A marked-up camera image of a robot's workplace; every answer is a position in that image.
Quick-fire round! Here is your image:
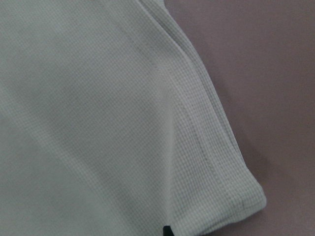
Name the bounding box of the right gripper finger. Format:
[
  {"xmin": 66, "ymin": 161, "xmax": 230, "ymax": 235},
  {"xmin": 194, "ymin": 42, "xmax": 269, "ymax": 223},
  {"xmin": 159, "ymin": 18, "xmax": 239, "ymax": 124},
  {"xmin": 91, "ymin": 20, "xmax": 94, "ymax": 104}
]
[{"xmin": 163, "ymin": 225, "xmax": 174, "ymax": 236}]

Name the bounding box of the olive green long-sleeve shirt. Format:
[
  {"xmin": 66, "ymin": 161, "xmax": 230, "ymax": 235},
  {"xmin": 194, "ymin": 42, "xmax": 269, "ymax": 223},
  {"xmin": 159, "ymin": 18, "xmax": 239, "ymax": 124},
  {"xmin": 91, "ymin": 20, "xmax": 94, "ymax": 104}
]
[{"xmin": 0, "ymin": 0, "xmax": 266, "ymax": 236}]

